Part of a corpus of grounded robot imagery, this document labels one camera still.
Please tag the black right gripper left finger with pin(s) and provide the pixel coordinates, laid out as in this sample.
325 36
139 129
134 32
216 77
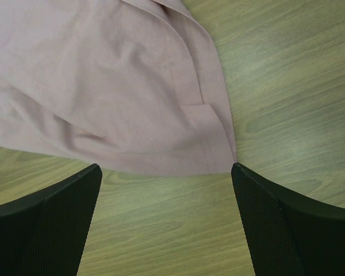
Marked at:
44 233

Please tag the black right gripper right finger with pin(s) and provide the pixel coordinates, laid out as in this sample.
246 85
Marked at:
288 233

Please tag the dusty pink t-shirt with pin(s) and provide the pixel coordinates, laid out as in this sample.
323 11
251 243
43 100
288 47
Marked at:
135 86

